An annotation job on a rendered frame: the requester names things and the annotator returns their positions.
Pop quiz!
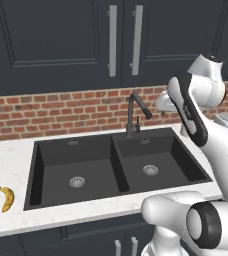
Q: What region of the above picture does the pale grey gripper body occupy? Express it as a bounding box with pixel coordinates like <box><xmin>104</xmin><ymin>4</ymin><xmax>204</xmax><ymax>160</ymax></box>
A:
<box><xmin>155</xmin><ymin>91</ymin><xmax>179</xmax><ymax>114</ymax></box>

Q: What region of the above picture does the black sink faucet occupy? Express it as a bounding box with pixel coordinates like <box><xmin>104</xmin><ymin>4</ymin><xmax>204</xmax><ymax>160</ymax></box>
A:
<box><xmin>125</xmin><ymin>92</ymin><xmax>153</xmax><ymax>139</ymax></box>

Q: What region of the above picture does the black double sink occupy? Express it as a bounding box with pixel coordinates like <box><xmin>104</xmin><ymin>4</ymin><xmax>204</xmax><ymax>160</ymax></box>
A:
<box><xmin>23</xmin><ymin>126</ymin><xmax>214</xmax><ymax>212</ymax></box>

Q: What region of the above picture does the yellow banana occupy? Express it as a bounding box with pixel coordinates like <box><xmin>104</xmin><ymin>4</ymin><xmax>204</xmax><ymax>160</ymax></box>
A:
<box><xmin>0</xmin><ymin>185</ymin><xmax>16</xmax><ymax>214</ymax></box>

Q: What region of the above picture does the grey kitchen scale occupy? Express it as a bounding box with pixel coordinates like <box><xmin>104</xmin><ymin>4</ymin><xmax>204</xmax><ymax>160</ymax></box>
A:
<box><xmin>213</xmin><ymin>112</ymin><xmax>228</xmax><ymax>130</ymax></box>

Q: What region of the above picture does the wide dark cupboard door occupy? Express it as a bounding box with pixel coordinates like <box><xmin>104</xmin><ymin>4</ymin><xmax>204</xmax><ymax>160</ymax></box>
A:
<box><xmin>0</xmin><ymin>0</ymin><xmax>123</xmax><ymax>98</ymax></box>

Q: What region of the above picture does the dark drawer front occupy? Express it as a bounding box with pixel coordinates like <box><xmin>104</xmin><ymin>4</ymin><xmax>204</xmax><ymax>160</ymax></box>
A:
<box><xmin>60</xmin><ymin>214</ymin><xmax>154</xmax><ymax>242</ymax></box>

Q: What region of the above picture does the dark base cupboard door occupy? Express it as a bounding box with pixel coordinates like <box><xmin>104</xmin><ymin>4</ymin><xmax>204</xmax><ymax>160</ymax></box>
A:
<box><xmin>18</xmin><ymin>229</ymin><xmax>126</xmax><ymax>256</ymax></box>
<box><xmin>123</xmin><ymin>225</ymin><xmax>158</xmax><ymax>256</ymax></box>

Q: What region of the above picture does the dark base cupboard front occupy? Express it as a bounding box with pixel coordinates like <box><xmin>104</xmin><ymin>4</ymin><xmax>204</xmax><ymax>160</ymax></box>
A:
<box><xmin>0</xmin><ymin>234</ymin><xmax>26</xmax><ymax>256</ymax></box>

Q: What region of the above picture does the short grey cupboard handle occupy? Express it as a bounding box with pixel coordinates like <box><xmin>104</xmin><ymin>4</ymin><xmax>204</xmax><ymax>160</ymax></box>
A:
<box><xmin>114</xmin><ymin>239</ymin><xmax>123</xmax><ymax>256</ymax></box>
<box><xmin>130</xmin><ymin>236</ymin><xmax>139</xmax><ymax>256</ymax></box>

